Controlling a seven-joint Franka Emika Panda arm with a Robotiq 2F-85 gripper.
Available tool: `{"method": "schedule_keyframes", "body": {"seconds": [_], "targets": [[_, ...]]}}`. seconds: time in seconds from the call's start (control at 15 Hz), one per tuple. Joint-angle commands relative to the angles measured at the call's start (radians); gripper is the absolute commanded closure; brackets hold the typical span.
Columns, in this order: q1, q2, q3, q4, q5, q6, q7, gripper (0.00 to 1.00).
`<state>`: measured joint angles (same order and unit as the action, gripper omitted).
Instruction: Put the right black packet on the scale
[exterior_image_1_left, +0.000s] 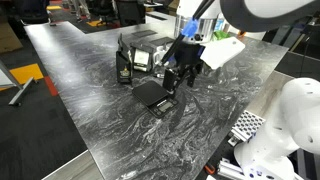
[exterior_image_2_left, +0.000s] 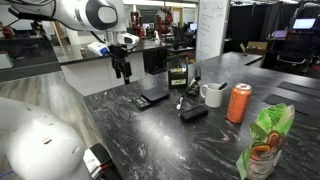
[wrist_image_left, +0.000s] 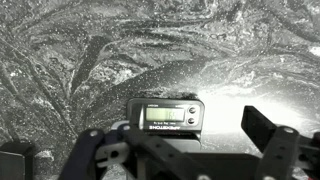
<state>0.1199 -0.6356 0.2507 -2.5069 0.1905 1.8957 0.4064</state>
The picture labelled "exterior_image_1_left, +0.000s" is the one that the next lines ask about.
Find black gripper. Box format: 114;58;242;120
163;42;205;99

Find black packet with white label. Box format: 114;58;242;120
129;41;156;73

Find black digital scale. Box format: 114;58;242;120
131;79;179;119

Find black packet with gold label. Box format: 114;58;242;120
115;33;134;84

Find green snack bag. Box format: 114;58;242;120
213;30;231;42

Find black table inset panel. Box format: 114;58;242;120
131;29;158;38

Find perforated metal plate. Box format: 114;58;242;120
228;109;267;147

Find black office chair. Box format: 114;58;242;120
114;0;147;27

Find aluminium extrusion rails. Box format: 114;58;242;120
217;159;248;180

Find grey metal stand leg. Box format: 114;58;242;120
0;59;38;107

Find brown cardboard box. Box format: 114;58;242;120
0;21;24;54

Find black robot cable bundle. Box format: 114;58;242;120
160;0;216;66

